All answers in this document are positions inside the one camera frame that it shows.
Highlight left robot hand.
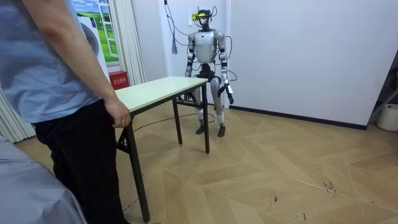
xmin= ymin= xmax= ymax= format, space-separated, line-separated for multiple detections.
xmin=217 ymin=82 xmax=235 ymax=105

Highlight white folding table black legs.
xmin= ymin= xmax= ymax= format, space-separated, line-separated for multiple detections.
xmin=114 ymin=76 xmax=211 ymax=223

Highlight robot legs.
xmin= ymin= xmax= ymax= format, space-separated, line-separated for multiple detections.
xmin=190 ymin=73 xmax=227 ymax=138

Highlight red box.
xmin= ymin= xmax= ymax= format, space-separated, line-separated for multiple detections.
xmin=108 ymin=70 xmax=130 ymax=91

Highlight robot body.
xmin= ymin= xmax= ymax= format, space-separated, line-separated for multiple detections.
xmin=192 ymin=6 xmax=233 ymax=79

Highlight white pleated curtain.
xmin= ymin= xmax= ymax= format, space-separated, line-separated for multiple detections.
xmin=108 ymin=0 xmax=147 ymax=87
xmin=0 ymin=89 xmax=37 ymax=144

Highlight grey bed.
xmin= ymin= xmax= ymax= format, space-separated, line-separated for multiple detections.
xmin=0 ymin=136 xmax=88 ymax=224

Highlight white bucket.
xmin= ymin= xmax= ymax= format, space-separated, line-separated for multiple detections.
xmin=376 ymin=103 xmax=398 ymax=133

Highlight black floor cable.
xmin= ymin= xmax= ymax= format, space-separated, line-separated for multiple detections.
xmin=133 ymin=111 xmax=217 ymax=133

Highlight cable bundle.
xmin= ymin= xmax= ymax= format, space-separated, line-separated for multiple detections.
xmin=163 ymin=0 xmax=190 ymax=56

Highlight window landscape wall poster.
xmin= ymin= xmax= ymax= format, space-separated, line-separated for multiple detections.
xmin=71 ymin=0 xmax=121 ymax=80

